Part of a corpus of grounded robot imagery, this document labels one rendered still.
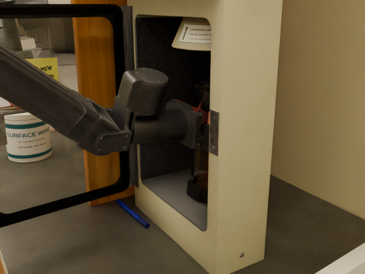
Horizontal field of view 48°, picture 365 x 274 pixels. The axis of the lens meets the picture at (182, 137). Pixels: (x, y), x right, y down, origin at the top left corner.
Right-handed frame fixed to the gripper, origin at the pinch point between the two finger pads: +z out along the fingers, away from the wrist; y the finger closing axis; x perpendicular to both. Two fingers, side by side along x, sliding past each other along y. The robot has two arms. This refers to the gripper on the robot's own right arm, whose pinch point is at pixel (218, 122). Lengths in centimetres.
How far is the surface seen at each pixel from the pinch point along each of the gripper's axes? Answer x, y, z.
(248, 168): 4.3, -13.7, -3.9
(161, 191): 16.5, 7.8, -6.9
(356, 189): 15.5, -10.0, 34.4
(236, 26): -17.8, -13.5, -9.9
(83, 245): 25.7, 8.7, -23.4
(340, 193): 18.2, -6.1, 34.7
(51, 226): 26.1, 19.4, -26.6
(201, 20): -18.3, -2.5, -8.1
